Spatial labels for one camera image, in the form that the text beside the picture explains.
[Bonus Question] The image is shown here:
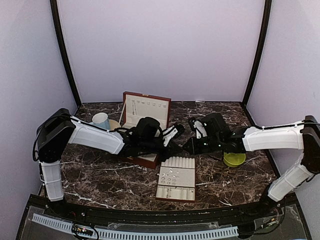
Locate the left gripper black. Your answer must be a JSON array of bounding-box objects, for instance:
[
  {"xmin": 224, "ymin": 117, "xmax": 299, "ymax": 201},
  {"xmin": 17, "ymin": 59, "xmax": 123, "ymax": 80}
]
[{"xmin": 140, "ymin": 137, "xmax": 184, "ymax": 163}]

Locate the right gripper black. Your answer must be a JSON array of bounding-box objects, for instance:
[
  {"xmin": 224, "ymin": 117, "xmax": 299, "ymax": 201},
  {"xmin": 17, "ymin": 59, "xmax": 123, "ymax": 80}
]
[{"xmin": 182, "ymin": 135, "xmax": 223, "ymax": 156}]

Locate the beige jewelry tray insert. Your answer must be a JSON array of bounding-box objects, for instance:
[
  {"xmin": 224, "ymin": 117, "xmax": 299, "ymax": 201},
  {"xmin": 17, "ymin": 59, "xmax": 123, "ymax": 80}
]
[{"xmin": 155, "ymin": 156, "xmax": 196, "ymax": 202}]

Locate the brown leather jewelry box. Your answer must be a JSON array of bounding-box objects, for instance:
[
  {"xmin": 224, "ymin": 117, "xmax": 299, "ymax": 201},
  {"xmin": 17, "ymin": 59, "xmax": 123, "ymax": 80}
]
[{"xmin": 117, "ymin": 91, "xmax": 171, "ymax": 169}]

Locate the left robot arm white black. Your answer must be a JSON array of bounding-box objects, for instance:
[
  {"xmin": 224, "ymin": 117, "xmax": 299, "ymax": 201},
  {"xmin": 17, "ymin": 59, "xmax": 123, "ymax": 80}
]
[{"xmin": 32, "ymin": 108, "xmax": 185, "ymax": 218}]

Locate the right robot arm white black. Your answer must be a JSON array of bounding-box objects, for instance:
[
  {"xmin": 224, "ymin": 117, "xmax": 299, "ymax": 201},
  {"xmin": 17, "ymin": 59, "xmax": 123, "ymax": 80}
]
[{"xmin": 182, "ymin": 113, "xmax": 320, "ymax": 217}]

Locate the green plastic bowl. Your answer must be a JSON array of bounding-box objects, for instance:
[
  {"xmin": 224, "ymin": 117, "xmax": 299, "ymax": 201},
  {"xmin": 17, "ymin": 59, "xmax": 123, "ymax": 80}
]
[{"xmin": 223, "ymin": 152, "xmax": 246, "ymax": 168}]

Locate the beige saucer plate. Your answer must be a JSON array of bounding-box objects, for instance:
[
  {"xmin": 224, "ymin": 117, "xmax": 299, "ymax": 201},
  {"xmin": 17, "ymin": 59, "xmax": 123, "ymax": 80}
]
[{"xmin": 109, "ymin": 119, "xmax": 122, "ymax": 131}]

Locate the blue ceramic mug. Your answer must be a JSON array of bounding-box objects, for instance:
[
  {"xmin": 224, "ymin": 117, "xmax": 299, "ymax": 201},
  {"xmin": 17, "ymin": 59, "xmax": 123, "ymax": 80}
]
[{"xmin": 91, "ymin": 112, "xmax": 110, "ymax": 130}]

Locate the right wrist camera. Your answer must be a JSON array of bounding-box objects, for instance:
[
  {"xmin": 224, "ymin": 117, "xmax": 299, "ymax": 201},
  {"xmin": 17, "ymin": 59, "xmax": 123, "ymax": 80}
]
[{"xmin": 188, "ymin": 117, "xmax": 207, "ymax": 139}]

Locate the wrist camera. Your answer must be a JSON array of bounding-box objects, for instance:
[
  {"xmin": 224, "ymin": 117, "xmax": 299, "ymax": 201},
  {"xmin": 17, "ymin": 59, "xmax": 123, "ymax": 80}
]
[
  {"xmin": 162, "ymin": 123, "xmax": 185, "ymax": 147},
  {"xmin": 188, "ymin": 117, "xmax": 207, "ymax": 139}
]

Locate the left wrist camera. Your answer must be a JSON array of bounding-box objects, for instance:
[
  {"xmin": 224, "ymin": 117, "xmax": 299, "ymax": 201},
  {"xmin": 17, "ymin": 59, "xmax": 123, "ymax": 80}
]
[{"xmin": 162, "ymin": 123, "xmax": 185, "ymax": 147}]

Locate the black front rail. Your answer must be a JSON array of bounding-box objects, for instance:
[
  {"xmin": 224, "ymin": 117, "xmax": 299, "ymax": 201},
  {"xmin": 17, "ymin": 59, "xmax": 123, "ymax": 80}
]
[{"xmin": 32, "ymin": 195, "xmax": 287, "ymax": 225}]

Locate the grey cable duct strip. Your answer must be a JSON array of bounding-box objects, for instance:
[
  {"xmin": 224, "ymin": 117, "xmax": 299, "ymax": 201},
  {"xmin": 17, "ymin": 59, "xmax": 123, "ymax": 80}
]
[{"xmin": 31, "ymin": 214, "xmax": 240, "ymax": 240}]

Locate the right black frame post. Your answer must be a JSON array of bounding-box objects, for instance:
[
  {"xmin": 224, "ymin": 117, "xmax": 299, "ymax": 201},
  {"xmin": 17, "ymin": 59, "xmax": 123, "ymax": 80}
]
[{"xmin": 241, "ymin": 0, "xmax": 272, "ymax": 108}]

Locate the black frame post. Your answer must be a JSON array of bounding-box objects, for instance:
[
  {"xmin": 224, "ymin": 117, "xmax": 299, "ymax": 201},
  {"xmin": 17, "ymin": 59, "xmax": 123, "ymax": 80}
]
[
  {"xmin": 49, "ymin": 0, "xmax": 82, "ymax": 107},
  {"xmin": 241, "ymin": 0, "xmax": 272, "ymax": 108}
]

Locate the left black frame post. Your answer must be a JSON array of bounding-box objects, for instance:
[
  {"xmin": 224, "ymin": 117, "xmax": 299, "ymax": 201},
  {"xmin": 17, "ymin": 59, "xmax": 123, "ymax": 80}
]
[{"xmin": 49, "ymin": 0, "xmax": 82, "ymax": 107}]

